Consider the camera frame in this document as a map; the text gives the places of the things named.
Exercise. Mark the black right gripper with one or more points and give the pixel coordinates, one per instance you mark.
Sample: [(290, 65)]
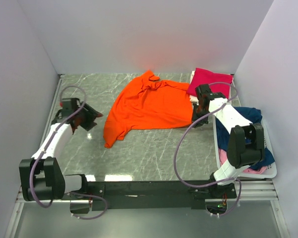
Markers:
[(201, 122)]

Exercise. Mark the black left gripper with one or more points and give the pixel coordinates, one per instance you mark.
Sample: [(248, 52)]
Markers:
[(92, 115)]

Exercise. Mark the orange t-shirt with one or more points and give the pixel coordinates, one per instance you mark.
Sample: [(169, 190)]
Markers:
[(147, 102)]

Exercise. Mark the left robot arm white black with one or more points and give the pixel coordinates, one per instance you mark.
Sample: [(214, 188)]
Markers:
[(41, 176)]

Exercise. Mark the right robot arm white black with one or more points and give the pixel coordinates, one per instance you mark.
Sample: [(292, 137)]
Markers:
[(246, 145)]

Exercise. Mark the folded white t-shirt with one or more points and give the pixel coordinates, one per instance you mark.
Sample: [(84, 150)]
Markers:
[(193, 99)]

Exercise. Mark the folded magenta t-shirt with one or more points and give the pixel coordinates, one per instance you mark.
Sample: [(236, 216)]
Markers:
[(203, 76)]

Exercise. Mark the navy blue t-shirt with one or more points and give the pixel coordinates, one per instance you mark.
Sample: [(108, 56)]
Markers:
[(253, 115)]

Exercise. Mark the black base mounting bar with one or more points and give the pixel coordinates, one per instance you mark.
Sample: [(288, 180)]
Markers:
[(192, 194)]

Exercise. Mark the white plastic laundry basket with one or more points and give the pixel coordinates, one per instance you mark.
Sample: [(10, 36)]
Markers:
[(271, 170)]

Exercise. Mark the aluminium frame rail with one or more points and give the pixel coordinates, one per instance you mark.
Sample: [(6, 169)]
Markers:
[(251, 190)]

